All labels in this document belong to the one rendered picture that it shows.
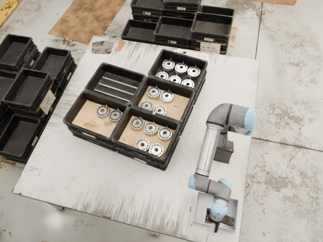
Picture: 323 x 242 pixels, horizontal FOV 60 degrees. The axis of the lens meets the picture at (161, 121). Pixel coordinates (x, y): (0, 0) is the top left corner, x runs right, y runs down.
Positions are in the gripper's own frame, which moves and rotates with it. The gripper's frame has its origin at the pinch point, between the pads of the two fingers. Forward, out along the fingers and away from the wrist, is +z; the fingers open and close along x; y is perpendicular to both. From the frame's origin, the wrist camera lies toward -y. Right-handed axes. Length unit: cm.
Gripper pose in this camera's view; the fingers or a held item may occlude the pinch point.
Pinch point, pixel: (216, 222)
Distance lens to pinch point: 177.4
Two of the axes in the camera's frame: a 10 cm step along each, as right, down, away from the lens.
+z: 0.6, 5.0, 8.7
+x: -2.3, 8.5, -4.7
